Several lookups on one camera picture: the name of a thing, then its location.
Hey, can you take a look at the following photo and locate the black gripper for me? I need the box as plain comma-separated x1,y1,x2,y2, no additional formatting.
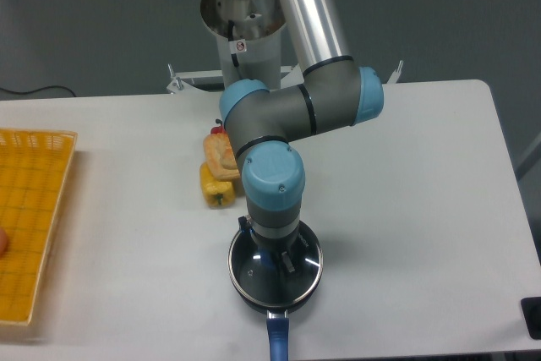
238,215,298,275

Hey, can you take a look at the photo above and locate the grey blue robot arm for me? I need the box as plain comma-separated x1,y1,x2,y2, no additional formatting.
220,0,384,254

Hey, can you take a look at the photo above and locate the yellow bell pepper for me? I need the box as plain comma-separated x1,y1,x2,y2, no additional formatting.
199,163,236,208

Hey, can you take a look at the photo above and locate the baked puff pastry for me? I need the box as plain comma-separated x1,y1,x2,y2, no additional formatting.
203,133,240,181

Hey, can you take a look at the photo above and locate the red bell pepper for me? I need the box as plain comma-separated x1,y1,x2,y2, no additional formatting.
210,118,226,134

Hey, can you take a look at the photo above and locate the yellow woven basket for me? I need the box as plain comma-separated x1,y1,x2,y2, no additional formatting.
1,129,78,325

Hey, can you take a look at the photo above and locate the black table grommet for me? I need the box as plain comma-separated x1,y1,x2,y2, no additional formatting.
521,297,541,340

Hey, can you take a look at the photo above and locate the black saucepan blue handle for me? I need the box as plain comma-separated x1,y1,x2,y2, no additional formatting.
231,276,320,361

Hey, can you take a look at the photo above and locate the white metal base frame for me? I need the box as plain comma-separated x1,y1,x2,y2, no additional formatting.
165,59,405,95

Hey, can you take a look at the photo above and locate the black pedestal cable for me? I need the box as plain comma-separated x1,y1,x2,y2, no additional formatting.
227,19,249,83

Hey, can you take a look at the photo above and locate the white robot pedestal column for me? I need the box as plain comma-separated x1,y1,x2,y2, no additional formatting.
200,0,286,89

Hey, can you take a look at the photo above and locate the black floor cable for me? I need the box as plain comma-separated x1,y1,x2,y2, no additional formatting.
0,85,78,98

